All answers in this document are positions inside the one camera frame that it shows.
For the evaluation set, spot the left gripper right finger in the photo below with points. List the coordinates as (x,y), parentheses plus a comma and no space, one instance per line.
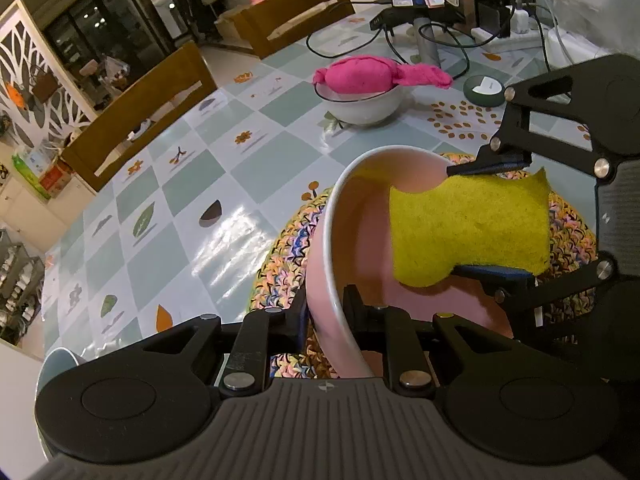
(397,337)

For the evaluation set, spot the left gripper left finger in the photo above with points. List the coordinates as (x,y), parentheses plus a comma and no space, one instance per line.
(252,343)

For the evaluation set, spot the pink ceramic bowl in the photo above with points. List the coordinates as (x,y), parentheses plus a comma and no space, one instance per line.
(351,245)

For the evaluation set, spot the yellow sponge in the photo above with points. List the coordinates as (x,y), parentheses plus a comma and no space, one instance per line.
(470,221)

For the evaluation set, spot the light blue bowl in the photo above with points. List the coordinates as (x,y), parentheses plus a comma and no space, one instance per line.
(58,361)

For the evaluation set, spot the white bowl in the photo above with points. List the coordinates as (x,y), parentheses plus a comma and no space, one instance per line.
(360,109)

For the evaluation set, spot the colourful woven placemat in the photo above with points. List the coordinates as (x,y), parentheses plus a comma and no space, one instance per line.
(284,271)

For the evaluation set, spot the white power strip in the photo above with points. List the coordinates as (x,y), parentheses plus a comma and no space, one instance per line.
(506,29)

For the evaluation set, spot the patterned tablecloth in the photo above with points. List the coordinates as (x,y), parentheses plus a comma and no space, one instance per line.
(185,226)

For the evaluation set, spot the phone on stand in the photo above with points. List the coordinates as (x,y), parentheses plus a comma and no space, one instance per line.
(423,16)

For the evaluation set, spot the pink cloth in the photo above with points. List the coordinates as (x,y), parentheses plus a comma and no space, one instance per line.
(363,74)

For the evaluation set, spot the shoe rack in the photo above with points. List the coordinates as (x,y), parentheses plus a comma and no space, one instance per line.
(21,284)

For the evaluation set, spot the left wooden chair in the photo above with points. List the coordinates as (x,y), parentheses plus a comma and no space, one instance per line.
(139,115)

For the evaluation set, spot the wooden chair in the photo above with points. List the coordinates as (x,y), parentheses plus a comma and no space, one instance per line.
(272,25)
(139,115)

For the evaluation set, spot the right wooden chair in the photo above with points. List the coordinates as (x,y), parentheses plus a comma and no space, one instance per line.
(272,25)

